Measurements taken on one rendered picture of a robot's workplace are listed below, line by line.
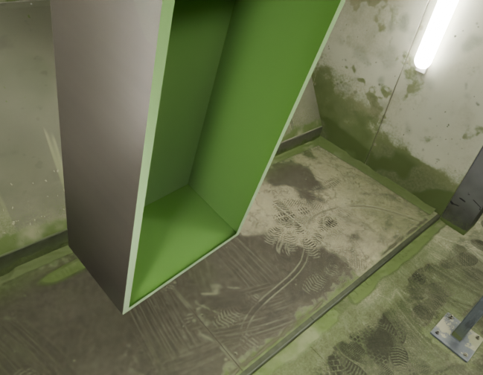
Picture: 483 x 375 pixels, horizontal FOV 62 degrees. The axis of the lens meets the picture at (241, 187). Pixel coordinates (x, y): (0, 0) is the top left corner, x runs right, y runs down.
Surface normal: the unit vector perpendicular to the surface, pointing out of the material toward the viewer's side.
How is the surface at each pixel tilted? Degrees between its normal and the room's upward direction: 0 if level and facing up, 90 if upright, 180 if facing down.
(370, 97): 90
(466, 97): 90
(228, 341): 0
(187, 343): 0
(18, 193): 57
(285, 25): 91
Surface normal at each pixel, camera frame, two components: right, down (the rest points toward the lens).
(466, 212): -0.75, 0.34
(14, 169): 0.62, 0.03
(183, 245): 0.26, -0.65
